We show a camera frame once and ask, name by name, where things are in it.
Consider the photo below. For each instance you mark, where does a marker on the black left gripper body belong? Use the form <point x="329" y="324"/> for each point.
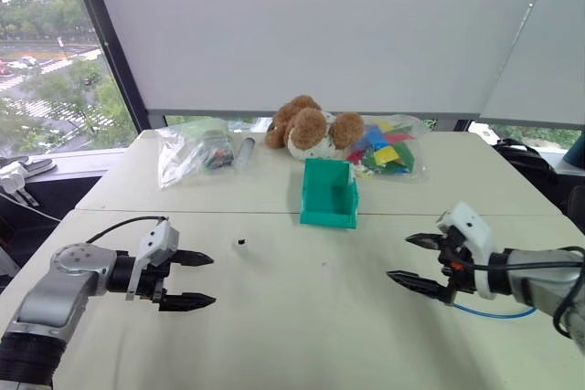
<point x="153" y="280"/>

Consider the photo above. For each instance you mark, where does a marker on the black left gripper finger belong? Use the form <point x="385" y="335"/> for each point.
<point x="187" y="302"/>
<point x="194" y="258"/>

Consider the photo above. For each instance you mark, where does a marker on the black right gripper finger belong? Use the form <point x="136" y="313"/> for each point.
<point x="418" y="284"/>
<point x="422" y="241"/>

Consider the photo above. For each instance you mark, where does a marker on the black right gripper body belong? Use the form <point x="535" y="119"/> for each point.
<point x="458" y="255"/>

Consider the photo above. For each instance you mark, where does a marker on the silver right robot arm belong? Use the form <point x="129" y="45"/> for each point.
<point x="539" y="280"/>

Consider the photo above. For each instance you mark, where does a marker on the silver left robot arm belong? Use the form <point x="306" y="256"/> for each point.
<point x="68" y="280"/>

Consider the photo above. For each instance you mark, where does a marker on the small black white object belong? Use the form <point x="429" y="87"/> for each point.
<point x="240" y="244"/>

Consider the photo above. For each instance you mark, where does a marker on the bag of colourful plastic pieces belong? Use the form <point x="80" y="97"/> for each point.
<point x="388" y="152"/>

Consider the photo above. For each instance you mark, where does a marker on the clear plastic bag with items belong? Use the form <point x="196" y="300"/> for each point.
<point x="196" y="152"/>

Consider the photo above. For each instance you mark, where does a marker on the black backpack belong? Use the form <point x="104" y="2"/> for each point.
<point x="525" y="161"/>

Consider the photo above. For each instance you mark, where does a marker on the green plastic box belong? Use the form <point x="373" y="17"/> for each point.
<point x="320" y="189"/>

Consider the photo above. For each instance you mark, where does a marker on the clear plastic tube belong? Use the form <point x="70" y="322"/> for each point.
<point x="246" y="152"/>

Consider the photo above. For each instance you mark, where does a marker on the teal object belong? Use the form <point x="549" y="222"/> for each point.
<point x="576" y="150"/>

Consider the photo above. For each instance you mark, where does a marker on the brown white plush toy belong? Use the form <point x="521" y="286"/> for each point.
<point x="306" y="129"/>

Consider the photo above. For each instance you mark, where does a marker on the white grey device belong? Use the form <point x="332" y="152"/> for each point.
<point x="18" y="175"/>

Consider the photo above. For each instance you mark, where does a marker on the narrow white roller blind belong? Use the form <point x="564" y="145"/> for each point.
<point x="544" y="66"/>

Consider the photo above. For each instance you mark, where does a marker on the large white roller blind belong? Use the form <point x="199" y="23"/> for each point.
<point x="297" y="29"/>

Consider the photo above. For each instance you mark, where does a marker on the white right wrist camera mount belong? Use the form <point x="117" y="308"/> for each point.
<point x="475" y="230"/>

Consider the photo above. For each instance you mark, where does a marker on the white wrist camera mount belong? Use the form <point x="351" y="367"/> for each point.
<point x="157" y="239"/>
<point x="475" y="230"/>

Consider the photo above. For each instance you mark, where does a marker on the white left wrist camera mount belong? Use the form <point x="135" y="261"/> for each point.
<point x="157" y="239"/>

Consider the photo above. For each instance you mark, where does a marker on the black window frame post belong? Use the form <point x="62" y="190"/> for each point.
<point x="109" y="43"/>

